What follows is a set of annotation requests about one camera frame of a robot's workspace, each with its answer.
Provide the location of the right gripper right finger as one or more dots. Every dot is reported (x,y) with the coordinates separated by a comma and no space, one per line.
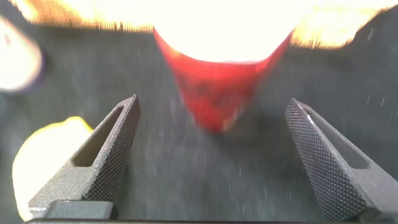
(335,174)

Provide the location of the yellow lemon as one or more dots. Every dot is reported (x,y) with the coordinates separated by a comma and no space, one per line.
(43,155)

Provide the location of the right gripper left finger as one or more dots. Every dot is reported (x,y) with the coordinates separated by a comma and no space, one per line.
(93,168)

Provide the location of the dark table cloth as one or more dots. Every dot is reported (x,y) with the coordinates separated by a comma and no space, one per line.
(199,180)

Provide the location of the purple garbage bag roll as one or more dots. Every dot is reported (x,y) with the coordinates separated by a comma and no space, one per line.
(17,56)

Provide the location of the red soda can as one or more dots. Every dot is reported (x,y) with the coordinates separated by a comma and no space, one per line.
(217,93)

